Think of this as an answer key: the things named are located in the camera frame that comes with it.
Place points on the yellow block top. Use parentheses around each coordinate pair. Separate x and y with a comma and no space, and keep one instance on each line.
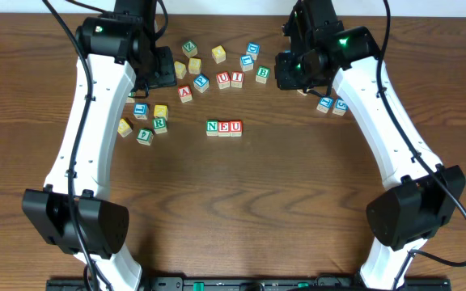
(219,54)

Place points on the yellow block far left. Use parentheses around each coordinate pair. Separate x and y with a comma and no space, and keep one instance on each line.
(125,127)

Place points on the blue L block lower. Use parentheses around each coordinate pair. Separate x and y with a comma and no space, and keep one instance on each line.
(141,111)

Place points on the red u block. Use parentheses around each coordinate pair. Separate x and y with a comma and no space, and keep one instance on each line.
(236,128)
(223,80)

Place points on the green 4 block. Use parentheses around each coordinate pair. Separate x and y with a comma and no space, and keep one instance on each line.
(145,137)

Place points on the blue P block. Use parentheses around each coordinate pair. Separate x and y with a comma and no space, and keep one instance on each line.
(201,83)

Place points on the red E block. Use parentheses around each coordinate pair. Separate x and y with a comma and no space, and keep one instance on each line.
(224,129)

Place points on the blue l block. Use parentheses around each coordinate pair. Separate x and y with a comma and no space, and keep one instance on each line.
(141,111)
(246,63)

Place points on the blue 5 block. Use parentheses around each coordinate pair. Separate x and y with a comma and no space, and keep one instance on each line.
(340,107)

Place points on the yellow block near J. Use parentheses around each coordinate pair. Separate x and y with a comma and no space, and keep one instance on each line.
(180,69)

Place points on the yellow S block left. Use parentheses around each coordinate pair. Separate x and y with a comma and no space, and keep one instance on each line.
(194,66)

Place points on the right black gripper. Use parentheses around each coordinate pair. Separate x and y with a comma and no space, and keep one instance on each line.
(288,71)

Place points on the blue L block upper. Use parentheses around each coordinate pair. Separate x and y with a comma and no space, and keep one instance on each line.
(246,63)

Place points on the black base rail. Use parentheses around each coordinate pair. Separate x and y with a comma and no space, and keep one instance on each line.
(335,283)

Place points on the green B block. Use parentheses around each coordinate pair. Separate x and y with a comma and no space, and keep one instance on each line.
(262,74)

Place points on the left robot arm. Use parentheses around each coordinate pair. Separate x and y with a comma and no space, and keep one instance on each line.
(117,55)

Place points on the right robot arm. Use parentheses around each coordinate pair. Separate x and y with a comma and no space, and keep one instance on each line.
(420,193)

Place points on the blue block top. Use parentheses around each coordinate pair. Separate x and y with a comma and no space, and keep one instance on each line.
(253,50)

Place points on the blue I block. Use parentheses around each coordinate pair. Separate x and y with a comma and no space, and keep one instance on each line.
(325,104)

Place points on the green N block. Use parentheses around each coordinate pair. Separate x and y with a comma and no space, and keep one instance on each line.
(212,128)

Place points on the green Z block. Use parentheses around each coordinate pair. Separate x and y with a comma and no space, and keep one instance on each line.
(189,49)

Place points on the green V block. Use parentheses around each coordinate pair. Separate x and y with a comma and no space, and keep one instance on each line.
(131,98)

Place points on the yellow block beside R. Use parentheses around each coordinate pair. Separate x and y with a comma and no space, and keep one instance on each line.
(161,111)

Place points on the yellow O block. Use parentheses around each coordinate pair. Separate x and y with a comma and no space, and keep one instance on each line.
(302,92)

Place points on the red I block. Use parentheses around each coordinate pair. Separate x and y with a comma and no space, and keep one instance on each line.
(237,79)

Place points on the green R block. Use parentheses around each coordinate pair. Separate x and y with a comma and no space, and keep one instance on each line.
(160,125)

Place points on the red A block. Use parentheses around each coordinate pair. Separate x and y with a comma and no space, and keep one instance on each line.
(185,94)

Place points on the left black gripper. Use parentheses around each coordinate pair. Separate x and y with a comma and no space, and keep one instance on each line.
(162,70)

